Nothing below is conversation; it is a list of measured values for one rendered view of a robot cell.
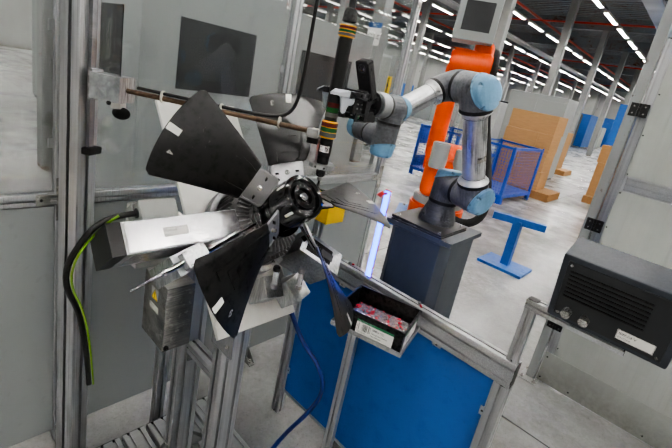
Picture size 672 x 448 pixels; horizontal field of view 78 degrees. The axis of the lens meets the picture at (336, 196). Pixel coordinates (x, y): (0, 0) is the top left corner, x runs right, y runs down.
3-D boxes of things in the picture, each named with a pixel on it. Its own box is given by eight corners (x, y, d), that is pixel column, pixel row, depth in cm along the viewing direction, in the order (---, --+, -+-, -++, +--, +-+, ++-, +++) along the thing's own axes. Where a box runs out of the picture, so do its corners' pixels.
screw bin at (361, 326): (333, 323, 127) (337, 303, 125) (356, 302, 142) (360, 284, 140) (399, 355, 118) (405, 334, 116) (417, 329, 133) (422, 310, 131)
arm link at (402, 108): (409, 126, 131) (417, 99, 129) (389, 124, 123) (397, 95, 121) (389, 120, 136) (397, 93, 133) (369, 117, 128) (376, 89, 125)
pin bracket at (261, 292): (245, 283, 117) (263, 275, 111) (262, 281, 121) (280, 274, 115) (248, 304, 115) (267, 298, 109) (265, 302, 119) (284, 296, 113)
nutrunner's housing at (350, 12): (311, 175, 112) (345, -8, 100) (314, 173, 116) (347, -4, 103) (325, 179, 112) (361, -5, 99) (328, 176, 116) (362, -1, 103)
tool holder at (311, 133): (299, 165, 110) (305, 128, 108) (304, 160, 117) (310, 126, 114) (332, 172, 110) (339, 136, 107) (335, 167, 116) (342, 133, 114)
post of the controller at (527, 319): (505, 358, 118) (527, 298, 113) (509, 355, 120) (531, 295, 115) (515, 365, 116) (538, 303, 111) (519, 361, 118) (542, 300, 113)
